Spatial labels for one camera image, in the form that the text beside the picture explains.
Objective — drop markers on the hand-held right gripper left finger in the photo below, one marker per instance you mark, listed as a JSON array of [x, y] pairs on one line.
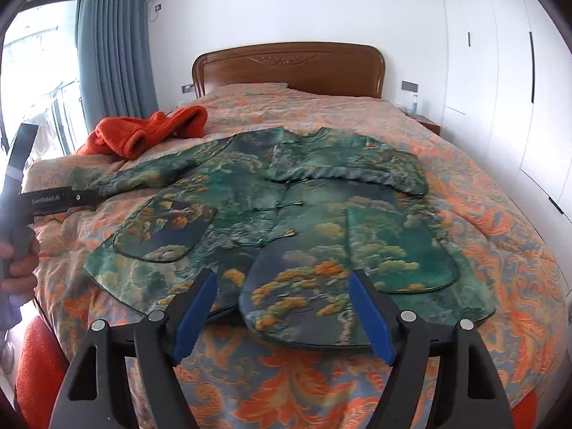
[[196, 317]]

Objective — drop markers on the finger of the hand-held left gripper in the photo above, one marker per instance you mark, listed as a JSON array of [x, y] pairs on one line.
[[84, 198]]

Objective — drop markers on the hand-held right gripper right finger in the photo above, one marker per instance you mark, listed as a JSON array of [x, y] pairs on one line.
[[373, 317]]

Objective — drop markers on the green patterned jacket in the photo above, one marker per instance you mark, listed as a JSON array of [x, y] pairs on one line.
[[286, 214]]

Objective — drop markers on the person's left hand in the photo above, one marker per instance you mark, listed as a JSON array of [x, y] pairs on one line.
[[22, 267]]

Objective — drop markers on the orange knit sweater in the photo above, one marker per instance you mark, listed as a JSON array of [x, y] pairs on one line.
[[147, 132]]

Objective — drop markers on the window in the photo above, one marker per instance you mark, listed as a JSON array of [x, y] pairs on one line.
[[40, 62]]

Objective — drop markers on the orange fuzzy seat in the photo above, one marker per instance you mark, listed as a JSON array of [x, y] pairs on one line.
[[40, 366]]

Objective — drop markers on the blue curtain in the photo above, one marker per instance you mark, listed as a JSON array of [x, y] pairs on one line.
[[114, 40]]

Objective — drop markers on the wooden nightstand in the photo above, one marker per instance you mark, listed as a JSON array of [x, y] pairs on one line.
[[429, 124]]

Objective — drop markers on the small blue bottle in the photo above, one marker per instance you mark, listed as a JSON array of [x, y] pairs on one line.
[[415, 103]]

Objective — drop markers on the wooden headboard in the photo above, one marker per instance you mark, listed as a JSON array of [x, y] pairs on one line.
[[290, 65]]

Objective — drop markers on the white wardrobe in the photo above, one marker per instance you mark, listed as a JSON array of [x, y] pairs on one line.
[[505, 76]]

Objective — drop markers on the grey wall switch panel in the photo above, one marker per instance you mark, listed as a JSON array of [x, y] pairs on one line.
[[409, 86], [187, 89]]

